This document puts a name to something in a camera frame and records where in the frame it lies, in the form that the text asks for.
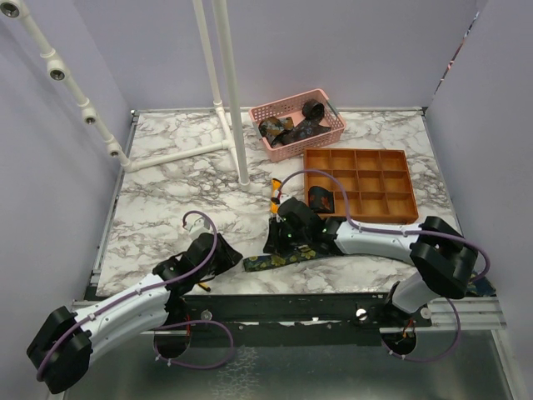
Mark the orange utility knife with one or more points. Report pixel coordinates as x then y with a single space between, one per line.
275 193

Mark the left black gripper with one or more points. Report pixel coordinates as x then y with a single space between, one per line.
228 255

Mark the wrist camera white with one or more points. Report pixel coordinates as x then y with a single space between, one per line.
196 228
283 198

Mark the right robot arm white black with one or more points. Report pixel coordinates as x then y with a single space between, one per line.
443 259

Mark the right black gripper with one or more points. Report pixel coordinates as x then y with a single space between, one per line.
271 246

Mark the rolled brown tie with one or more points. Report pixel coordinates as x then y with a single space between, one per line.
313 111

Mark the blue yellow floral tie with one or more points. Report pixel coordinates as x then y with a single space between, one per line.
476 287

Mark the dark blue-patterned tie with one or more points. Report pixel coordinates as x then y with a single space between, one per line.
305 129

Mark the yellow black pencil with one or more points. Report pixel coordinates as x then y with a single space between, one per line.
204 286

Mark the white pvc pipe rack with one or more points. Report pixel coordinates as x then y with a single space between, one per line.
230 119

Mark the pink plastic basket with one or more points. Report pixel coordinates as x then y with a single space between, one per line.
291 107

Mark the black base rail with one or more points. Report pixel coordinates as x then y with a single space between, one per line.
286 320

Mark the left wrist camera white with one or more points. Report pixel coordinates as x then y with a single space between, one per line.
196 228

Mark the rolled dark red-patterned tie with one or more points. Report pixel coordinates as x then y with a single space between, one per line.
321 200

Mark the dark orange-patterned tie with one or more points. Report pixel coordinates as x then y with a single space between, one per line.
271 127

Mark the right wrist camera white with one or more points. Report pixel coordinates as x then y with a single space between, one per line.
283 198

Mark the orange compartment tray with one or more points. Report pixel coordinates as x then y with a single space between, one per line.
372 185

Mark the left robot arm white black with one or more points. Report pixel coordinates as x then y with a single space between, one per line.
69 342

